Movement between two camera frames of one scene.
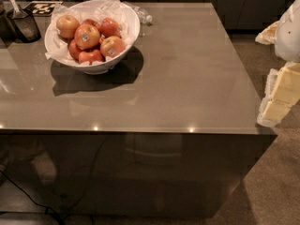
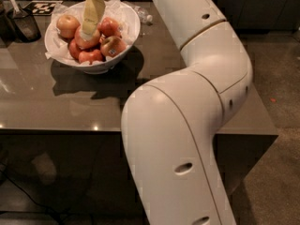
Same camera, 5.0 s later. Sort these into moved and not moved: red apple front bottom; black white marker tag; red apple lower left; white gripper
Moved: white gripper
Not moved: red apple lower left; red apple front bottom; black white marker tag
